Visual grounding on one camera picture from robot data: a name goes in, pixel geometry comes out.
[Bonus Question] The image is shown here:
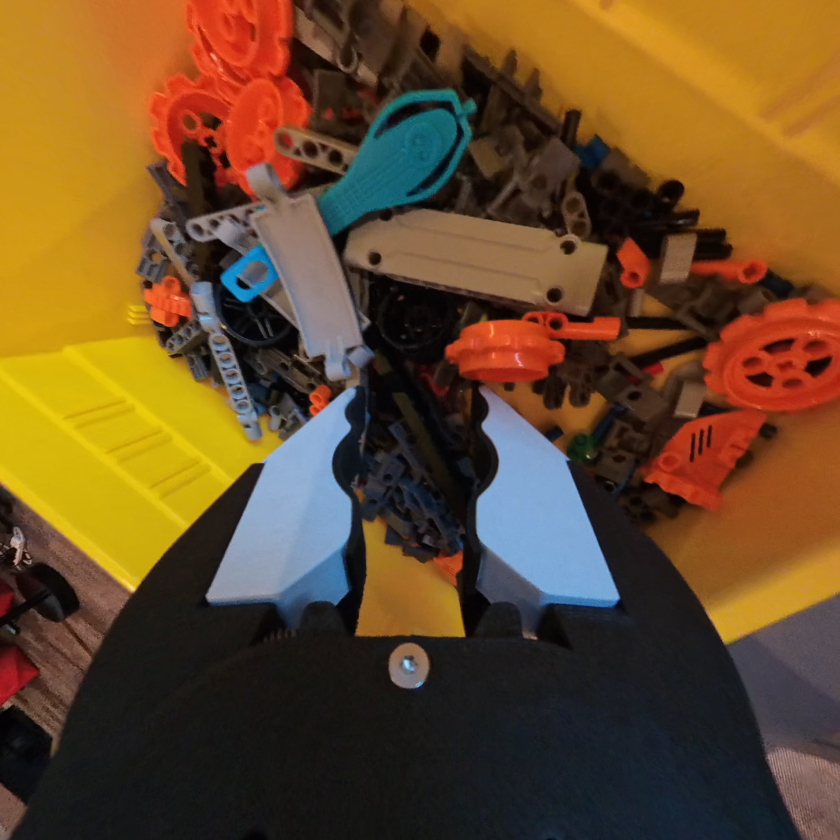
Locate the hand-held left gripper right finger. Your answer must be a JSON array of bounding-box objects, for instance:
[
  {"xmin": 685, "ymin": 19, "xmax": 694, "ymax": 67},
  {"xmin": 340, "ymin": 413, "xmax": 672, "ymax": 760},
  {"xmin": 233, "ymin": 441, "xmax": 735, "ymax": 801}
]
[{"xmin": 460, "ymin": 385, "xmax": 620, "ymax": 634}]

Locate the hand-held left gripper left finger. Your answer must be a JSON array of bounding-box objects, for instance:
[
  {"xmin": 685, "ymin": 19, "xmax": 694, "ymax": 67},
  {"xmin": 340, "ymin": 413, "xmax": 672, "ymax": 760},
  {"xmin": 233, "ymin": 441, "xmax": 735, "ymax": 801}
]
[{"xmin": 208, "ymin": 388, "xmax": 364, "ymax": 634}]

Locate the pile of building block parts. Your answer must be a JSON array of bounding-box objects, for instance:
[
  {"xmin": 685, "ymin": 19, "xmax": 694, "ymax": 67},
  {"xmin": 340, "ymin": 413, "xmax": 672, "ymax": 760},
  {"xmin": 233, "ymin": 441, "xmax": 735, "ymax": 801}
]
[{"xmin": 132, "ymin": 0, "xmax": 840, "ymax": 565}]

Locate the yellow plastic bin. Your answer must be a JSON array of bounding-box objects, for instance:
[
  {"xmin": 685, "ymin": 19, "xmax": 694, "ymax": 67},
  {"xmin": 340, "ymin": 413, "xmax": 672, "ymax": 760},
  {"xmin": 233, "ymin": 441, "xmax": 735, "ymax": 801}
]
[{"xmin": 0, "ymin": 0, "xmax": 840, "ymax": 644}]

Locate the light grey curved panel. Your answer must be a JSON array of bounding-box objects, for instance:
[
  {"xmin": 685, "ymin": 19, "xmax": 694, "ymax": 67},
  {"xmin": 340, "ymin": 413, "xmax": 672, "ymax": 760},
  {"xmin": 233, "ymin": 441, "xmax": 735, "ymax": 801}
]
[{"xmin": 250, "ymin": 164, "xmax": 375, "ymax": 382}]

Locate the long grey panel piece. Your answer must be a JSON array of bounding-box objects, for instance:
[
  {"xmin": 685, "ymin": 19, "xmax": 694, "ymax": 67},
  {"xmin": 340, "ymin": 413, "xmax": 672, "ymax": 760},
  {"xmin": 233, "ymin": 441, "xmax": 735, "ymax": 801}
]
[{"xmin": 344, "ymin": 210, "xmax": 609, "ymax": 316}]

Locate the large orange gear wheel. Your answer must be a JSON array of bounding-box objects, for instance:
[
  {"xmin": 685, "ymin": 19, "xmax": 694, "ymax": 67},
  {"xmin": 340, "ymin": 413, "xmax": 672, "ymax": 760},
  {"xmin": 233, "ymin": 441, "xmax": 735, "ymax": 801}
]
[{"xmin": 703, "ymin": 300, "xmax": 840, "ymax": 414}]

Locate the teal paddle piece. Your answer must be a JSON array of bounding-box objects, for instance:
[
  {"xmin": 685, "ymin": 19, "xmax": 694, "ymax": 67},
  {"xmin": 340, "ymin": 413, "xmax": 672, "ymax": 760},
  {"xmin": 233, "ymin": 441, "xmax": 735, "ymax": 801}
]
[{"xmin": 315, "ymin": 90, "xmax": 476, "ymax": 237}]

